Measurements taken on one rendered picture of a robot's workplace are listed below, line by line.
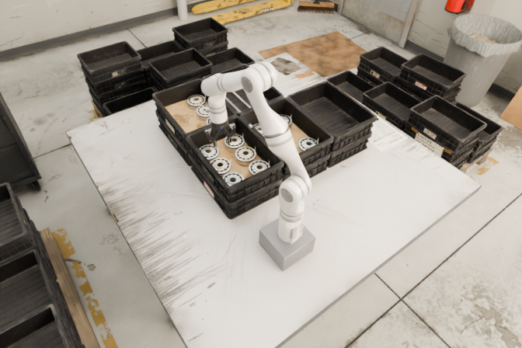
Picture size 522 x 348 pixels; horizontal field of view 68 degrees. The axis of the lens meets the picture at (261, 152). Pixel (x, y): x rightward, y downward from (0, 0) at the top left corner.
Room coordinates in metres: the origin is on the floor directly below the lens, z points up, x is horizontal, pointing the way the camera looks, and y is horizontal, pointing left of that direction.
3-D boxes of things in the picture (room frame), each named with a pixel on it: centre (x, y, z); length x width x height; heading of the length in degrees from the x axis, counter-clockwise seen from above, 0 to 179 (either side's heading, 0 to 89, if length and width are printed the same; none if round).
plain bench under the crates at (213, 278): (1.48, -0.02, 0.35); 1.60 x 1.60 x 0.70; 38
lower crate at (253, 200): (1.29, 0.13, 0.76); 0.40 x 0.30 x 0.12; 36
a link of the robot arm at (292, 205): (0.93, -0.13, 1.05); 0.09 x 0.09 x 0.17; 47
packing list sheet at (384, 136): (1.75, -0.66, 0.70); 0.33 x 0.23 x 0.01; 38
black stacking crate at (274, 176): (1.29, 0.13, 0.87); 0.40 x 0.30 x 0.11; 36
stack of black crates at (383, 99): (2.36, -0.98, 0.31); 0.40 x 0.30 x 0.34; 38
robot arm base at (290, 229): (0.93, -0.13, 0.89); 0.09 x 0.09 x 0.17; 46
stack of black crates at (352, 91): (2.67, -0.73, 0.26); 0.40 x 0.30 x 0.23; 38
